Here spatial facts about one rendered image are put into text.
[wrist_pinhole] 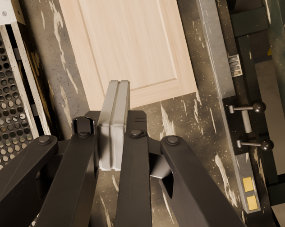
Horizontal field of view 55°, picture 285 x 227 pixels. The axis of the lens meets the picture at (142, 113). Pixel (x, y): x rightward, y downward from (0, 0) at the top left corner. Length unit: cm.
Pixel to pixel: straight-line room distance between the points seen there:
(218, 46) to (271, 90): 256
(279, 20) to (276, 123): 236
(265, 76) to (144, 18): 273
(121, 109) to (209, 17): 82
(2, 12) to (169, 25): 52
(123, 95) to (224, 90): 79
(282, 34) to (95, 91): 65
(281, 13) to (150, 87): 48
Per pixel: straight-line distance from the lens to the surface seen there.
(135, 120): 16
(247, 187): 105
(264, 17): 110
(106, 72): 94
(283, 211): 310
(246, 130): 101
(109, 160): 15
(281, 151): 322
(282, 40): 104
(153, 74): 94
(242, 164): 102
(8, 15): 99
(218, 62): 95
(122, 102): 17
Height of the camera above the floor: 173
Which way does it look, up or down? 26 degrees down
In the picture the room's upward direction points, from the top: 166 degrees clockwise
